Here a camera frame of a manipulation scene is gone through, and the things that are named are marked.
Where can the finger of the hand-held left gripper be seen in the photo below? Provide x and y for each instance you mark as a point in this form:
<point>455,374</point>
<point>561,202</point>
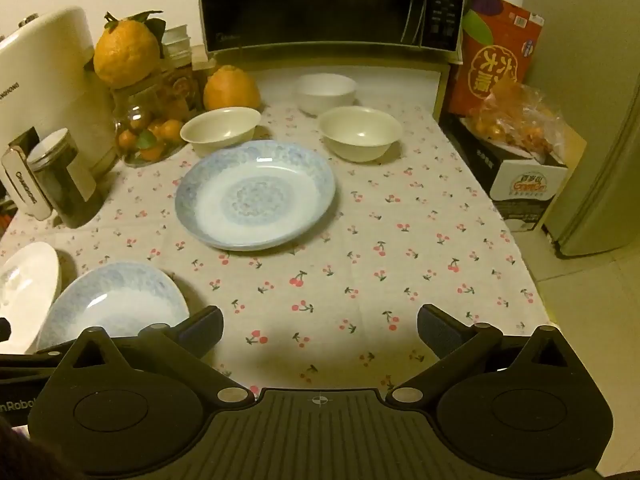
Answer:
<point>25,365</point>

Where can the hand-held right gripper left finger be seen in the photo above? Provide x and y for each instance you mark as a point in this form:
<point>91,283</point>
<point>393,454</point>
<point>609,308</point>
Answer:
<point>205,331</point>

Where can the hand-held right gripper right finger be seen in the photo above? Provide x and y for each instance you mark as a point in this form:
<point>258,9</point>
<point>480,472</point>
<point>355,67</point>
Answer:
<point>434,332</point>

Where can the white plate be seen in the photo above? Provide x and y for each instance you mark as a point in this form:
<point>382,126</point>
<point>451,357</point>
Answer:
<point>25,285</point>

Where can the blue patterned plate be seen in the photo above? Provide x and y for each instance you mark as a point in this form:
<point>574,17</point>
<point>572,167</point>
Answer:
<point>250,195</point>
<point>110,305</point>

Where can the cream ceramic bowl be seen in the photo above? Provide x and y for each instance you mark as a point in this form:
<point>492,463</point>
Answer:
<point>220,127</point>
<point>360,132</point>

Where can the white ceramic bowl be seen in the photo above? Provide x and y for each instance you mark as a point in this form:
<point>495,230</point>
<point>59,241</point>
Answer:
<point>325,92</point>

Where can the cherry print tablecloth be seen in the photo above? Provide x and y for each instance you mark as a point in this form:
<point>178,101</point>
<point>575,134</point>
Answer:
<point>400,270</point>

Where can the printed cardboard box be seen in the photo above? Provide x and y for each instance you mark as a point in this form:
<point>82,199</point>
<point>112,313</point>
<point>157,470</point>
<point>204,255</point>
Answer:
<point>525,190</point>

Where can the dark canister with metal lid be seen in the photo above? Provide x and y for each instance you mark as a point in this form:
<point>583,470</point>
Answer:
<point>60,185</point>

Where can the glass jar of kumquats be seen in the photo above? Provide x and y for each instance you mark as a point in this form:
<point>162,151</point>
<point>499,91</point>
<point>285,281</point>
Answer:
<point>145,130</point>

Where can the plastic bag of oranges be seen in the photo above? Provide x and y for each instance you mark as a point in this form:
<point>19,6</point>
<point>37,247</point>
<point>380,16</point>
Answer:
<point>515,125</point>

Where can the large orange with stem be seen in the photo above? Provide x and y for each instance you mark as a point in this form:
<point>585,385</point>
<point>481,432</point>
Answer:
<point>230,90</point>

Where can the printed label jar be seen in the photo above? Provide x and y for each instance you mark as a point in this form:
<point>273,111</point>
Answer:
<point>182,85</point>

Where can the red printed bag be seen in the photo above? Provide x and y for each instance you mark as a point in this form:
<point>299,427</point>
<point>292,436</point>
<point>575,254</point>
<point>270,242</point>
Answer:
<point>495,60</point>

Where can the large orange with leaves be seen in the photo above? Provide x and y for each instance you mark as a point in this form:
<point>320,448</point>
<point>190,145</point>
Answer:
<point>125,55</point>

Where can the stack of white containers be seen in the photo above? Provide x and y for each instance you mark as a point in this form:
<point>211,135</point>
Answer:
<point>176,42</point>

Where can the white air fryer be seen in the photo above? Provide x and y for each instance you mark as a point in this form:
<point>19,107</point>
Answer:
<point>45,75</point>

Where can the black microwave oven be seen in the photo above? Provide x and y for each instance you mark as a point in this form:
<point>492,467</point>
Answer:
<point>310,0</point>

